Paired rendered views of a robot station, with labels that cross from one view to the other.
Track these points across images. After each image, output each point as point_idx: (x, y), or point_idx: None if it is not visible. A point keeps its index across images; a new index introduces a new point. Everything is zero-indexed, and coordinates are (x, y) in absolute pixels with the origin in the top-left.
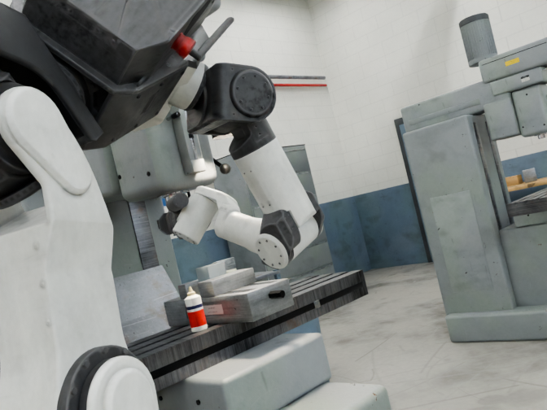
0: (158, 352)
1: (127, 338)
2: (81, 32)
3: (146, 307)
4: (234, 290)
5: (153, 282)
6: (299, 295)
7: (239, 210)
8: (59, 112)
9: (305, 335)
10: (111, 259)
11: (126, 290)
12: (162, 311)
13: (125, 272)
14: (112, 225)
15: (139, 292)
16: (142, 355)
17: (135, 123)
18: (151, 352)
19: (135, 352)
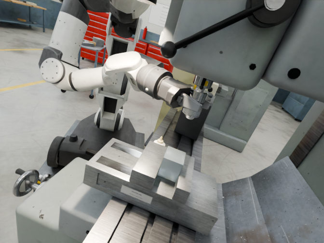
0: (151, 137)
1: (238, 195)
2: None
3: (271, 215)
4: (136, 156)
5: (308, 226)
6: (86, 237)
7: (104, 69)
8: (109, 13)
9: (75, 202)
10: (107, 52)
11: (292, 195)
12: (264, 232)
13: (318, 193)
14: (105, 43)
15: (290, 209)
16: (159, 137)
17: (114, 11)
18: (155, 138)
19: (170, 143)
